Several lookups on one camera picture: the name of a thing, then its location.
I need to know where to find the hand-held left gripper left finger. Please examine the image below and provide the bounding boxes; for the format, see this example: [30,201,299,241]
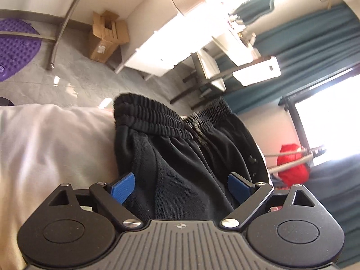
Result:
[48,172,142,231]

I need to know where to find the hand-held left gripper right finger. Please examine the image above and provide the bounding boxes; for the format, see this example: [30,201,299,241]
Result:
[221,172,318,230]

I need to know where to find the black pants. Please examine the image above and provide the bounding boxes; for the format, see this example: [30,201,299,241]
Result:
[112,93,271,220]

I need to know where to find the red garment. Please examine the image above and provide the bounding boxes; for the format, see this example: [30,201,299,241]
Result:
[277,143,310,187]

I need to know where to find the pastel bed sheet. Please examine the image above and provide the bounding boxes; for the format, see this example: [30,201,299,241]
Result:
[0,103,122,270]

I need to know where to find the teal curtain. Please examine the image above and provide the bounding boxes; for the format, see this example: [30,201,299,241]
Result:
[219,4,360,115]
[305,157,360,269]

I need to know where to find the white backed chair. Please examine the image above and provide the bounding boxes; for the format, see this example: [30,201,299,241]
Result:
[169,51,282,111]

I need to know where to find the dark framed window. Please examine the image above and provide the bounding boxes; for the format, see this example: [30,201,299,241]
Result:
[279,64,360,167]

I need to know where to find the open cardboard box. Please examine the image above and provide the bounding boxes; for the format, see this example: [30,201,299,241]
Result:
[88,10,130,64]

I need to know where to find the white desk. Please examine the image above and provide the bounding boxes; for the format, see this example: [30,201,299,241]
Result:
[114,0,257,81]

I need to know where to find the purple spiked mat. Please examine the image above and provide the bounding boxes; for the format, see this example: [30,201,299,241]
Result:
[0,18,43,83]

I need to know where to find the hanging green towel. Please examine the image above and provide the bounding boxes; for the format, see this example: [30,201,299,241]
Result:
[228,0,277,28]

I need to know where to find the metal tube frame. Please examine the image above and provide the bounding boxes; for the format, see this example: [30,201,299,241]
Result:
[0,0,98,71]

